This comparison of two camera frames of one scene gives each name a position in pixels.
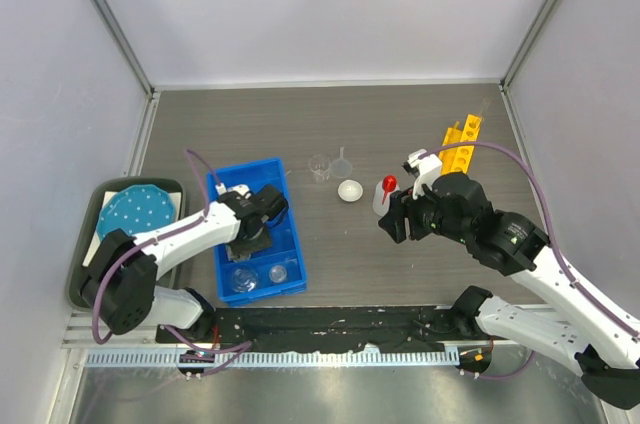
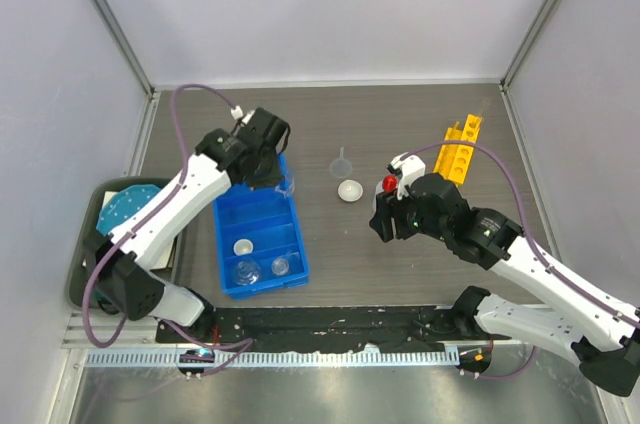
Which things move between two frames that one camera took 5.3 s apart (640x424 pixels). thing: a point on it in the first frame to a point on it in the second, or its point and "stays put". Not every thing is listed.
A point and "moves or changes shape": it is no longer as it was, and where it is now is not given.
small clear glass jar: x=277 y=273 moves or changes shape
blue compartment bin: x=276 y=271 stays put
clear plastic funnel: x=341 y=167 stays put
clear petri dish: x=245 y=280 moves or changes shape
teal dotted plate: x=136 y=209 stays put
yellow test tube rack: x=458 y=159 stays put
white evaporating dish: x=350 y=191 stays put
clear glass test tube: x=484 y=108 stays put
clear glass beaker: x=319 y=164 to x=288 y=187
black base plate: x=386 y=327 stays put
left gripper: x=261 y=242 to x=272 y=179
